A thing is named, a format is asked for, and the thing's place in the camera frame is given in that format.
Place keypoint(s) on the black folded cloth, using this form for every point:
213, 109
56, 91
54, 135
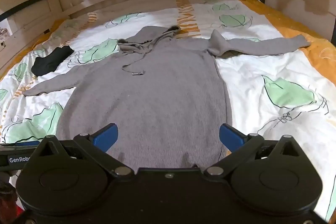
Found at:
52, 61

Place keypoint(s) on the grey knit hoodie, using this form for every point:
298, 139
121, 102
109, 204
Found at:
147, 103

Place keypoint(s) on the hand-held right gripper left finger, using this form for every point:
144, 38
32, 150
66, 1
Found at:
106, 137

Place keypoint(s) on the leaf printed white duvet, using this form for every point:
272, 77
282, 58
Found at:
275, 108

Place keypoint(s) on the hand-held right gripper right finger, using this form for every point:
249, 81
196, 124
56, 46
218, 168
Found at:
231, 137

